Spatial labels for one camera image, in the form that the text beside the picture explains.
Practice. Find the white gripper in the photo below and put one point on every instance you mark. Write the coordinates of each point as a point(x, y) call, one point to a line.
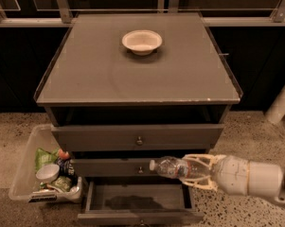
point(232, 175)

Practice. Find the clear plastic water bottle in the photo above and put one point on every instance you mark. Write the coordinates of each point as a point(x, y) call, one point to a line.
point(176, 168)

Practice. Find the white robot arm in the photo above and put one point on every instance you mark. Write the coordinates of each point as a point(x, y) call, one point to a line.
point(265, 181)

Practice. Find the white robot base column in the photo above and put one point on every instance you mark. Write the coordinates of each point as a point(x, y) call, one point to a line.
point(276, 111)

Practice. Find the grey top drawer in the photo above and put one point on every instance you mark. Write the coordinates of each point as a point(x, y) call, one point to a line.
point(137, 137)

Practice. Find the grey drawer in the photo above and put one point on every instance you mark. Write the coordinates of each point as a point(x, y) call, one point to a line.
point(113, 167)
point(138, 202)
point(137, 137)

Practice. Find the grey bottom drawer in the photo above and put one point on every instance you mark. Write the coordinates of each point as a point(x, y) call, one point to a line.
point(138, 202)

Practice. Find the grey drawer cabinet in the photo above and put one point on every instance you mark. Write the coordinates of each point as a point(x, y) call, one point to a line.
point(96, 81)

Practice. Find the grey middle drawer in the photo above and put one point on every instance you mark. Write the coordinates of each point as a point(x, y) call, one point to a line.
point(113, 167)

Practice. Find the white bowl on counter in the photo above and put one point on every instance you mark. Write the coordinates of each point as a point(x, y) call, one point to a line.
point(142, 42)

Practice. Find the dark blue snack bag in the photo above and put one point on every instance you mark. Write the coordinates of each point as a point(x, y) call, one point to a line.
point(66, 169)

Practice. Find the orange item in bin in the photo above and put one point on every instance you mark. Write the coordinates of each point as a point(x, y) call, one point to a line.
point(63, 154)

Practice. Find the green packet lower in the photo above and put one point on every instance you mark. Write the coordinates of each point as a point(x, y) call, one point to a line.
point(61, 184)

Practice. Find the small white bowl in bin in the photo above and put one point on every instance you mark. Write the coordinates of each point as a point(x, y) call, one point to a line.
point(48, 173)

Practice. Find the clear plastic storage bin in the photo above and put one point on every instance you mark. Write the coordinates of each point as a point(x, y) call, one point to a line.
point(25, 186)

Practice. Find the green snack bag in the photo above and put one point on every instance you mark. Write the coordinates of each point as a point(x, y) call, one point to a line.
point(43, 157)

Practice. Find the metal window rail frame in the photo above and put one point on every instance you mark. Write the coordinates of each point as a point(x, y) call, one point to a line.
point(25, 13)

